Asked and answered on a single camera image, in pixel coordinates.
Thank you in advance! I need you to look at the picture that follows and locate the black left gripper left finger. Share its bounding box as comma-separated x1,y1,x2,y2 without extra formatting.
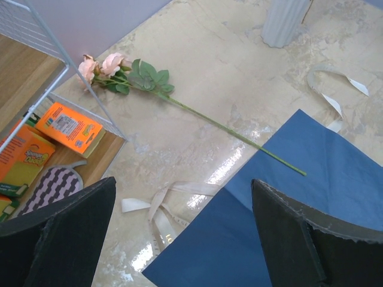
1,177,116,286

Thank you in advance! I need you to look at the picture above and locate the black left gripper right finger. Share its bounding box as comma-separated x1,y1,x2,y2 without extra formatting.
251,179,382,286

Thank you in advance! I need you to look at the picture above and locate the blue wrapping paper sheet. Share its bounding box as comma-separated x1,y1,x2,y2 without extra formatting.
143,111,382,286

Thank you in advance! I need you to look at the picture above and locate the peach rose stem long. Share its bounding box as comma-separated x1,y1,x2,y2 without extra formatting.
77,53,306,176

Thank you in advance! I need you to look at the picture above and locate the white ribbed ceramic vase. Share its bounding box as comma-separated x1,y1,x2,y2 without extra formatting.
261,0,311,48

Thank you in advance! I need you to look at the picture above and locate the purple wavy striped pad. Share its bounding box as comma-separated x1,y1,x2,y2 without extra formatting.
17,160,87,216

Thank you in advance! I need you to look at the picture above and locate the yellow orange sponge pack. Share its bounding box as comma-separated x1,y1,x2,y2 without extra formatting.
0,119,57,198

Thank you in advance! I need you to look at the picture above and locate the orange box on lower shelf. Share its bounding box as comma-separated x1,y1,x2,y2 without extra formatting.
35,102,106,158

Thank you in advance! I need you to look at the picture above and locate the white wire wooden shelf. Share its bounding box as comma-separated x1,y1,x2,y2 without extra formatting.
1,1,126,221

